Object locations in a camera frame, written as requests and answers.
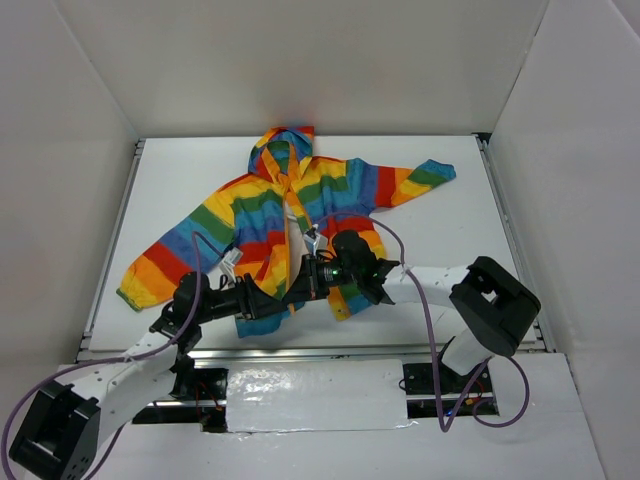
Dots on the rainbow striped hooded jacket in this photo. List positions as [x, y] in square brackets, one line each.
[286, 190]

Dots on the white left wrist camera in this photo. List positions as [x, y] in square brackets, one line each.
[229, 261]

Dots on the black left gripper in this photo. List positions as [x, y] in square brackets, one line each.
[250, 298]

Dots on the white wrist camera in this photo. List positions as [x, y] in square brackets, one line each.
[313, 240]
[229, 261]

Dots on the right aluminium table rail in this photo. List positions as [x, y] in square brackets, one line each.
[540, 326]

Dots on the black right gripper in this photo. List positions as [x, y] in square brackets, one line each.
[306, 276]

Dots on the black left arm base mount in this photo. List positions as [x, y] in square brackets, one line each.
[202, 403]

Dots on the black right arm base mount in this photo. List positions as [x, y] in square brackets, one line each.
[417, 384]

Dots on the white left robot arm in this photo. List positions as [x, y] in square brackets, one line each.
[66, 424]

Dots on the aluminium table edge rail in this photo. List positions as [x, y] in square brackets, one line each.
[106, 266]

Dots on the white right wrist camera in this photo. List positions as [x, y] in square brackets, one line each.
[313, 240]

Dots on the white foil cover sheet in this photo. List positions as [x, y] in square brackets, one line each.
[332, 395]

